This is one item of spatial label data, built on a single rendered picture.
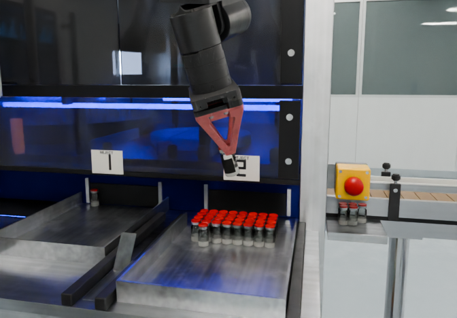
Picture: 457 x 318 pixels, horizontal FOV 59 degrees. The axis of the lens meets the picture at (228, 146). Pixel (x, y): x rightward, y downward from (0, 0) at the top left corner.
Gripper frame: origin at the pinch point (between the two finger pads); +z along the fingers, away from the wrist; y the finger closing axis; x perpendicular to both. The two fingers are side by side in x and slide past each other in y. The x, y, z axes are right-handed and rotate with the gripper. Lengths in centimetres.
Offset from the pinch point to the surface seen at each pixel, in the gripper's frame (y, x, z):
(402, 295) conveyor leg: 24, -34, 63
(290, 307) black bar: -10.4, -2.0, 22.2
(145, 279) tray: 3.6, 19.7, 20.5
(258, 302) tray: -9.4, 2.2, 20.5
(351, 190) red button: 18.3, -23.3, 24.4
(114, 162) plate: 40.6, 26.8, 10.8
